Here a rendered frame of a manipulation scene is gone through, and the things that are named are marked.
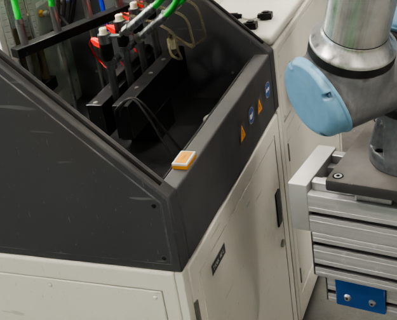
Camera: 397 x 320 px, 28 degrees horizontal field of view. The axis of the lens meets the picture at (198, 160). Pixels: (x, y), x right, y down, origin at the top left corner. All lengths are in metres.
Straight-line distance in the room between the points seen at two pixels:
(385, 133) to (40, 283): 0.79
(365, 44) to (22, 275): 0.92
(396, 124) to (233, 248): 0.65
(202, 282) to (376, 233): 0.43
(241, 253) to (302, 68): 0.82
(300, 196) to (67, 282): 0.54
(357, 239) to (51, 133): 0.56
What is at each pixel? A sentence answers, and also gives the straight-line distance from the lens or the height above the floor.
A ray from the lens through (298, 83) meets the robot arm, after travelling 1.08.
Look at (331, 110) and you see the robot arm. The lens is 1.04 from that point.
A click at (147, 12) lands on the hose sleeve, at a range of 1.63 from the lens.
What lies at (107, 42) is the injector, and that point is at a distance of 1.70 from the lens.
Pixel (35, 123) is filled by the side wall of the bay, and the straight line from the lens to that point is 1.43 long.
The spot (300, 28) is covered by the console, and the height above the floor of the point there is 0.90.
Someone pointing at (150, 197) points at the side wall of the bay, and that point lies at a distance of 1.40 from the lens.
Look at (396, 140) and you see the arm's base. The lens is 1.20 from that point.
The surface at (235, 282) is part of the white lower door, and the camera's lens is 1.78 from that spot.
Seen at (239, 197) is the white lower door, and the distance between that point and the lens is 1.76.
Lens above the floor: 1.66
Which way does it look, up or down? 28 degrees down
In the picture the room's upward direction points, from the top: 9 degrees counter-clockwise
